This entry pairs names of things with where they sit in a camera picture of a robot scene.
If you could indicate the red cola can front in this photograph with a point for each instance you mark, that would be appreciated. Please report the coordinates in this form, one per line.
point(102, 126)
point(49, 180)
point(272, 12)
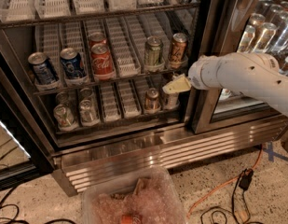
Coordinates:
point(101, 59)

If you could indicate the green soda can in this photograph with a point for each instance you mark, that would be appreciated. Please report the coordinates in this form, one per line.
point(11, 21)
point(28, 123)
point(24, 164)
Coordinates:
point(153, 51)

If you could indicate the brown can lower shelf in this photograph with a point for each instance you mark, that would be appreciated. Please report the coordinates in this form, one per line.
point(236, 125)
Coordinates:
point(151, 101)

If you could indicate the silver can rear right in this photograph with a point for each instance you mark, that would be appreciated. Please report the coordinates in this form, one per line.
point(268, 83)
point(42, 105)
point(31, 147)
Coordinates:
point(86, 93)

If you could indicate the red cola can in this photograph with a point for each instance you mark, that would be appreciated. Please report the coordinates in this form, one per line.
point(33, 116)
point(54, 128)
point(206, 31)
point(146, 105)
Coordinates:
point(101, 59)
point(97, 38)

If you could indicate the steel fridge cabinet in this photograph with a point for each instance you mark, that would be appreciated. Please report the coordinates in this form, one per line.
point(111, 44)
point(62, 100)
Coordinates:
point(126, 137)

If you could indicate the blue tape cross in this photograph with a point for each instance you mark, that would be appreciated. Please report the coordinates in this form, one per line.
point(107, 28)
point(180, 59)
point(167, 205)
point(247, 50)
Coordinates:
point(272, 155)

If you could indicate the dark blue pepsi can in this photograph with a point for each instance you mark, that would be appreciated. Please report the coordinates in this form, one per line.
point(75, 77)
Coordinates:
point(72, 64)

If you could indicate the silver can rear left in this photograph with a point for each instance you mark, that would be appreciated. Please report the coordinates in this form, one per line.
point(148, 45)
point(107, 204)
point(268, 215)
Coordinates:
point(62, 98)

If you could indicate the red cola can rear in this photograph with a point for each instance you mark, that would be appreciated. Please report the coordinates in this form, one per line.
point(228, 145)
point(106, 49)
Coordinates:
point(97, 38)

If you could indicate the silver green can front left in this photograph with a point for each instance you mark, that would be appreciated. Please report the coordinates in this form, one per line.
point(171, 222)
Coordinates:
point(64, 116)

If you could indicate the light blue soda can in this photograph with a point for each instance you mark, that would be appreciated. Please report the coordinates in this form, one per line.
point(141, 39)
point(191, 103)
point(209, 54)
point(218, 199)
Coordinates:
point(42, 68)

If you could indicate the brown bottle white cap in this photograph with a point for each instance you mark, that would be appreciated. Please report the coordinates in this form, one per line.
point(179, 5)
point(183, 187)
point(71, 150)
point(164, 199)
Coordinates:
point(170, 101)

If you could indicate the glass fridge door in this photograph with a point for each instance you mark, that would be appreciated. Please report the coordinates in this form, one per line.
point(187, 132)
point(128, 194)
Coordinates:
point(220, 28)

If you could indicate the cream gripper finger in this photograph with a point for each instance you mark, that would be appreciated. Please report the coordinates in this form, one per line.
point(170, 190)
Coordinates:
point(177, 85)

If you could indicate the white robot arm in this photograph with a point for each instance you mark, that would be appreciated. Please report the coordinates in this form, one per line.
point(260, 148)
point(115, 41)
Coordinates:
point(255, 75)

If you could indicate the clear plastic bin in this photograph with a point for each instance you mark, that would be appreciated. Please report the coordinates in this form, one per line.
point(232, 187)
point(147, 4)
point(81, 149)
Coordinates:
point(148, 194)

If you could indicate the red can in bin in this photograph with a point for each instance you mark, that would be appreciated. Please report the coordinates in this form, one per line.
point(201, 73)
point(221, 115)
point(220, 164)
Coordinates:
point(131, 219)

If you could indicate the black power adapter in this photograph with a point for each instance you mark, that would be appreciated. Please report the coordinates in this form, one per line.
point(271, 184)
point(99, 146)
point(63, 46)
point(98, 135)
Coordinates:
point(246, 179)

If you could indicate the orange soda can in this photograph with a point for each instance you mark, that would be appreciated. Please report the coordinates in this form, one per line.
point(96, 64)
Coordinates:
point(177, 48)

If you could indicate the silver can front right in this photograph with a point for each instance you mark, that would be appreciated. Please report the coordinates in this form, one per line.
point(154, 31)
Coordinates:
point(87, 112)

